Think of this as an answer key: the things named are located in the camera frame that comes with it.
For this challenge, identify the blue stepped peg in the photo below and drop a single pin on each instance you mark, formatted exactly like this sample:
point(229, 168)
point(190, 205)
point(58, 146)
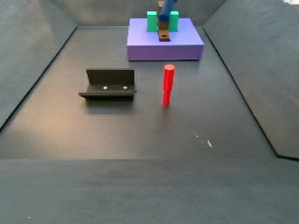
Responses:
point(166, 6)

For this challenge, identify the red stepped peg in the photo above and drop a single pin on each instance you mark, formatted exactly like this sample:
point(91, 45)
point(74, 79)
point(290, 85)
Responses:
point(167, 83)

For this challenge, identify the purple base block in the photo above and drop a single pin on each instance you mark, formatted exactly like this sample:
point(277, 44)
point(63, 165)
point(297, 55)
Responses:
point(146, 48)

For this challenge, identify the green block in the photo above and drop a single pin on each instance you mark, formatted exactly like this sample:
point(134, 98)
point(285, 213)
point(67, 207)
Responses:
point(153, 25)

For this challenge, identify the black angle bracket fixture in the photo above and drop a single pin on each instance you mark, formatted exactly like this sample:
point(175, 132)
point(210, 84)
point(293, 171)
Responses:
point(110, 83)

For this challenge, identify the brown upright bracket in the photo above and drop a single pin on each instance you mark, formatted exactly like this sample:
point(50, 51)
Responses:
point(163, 31)

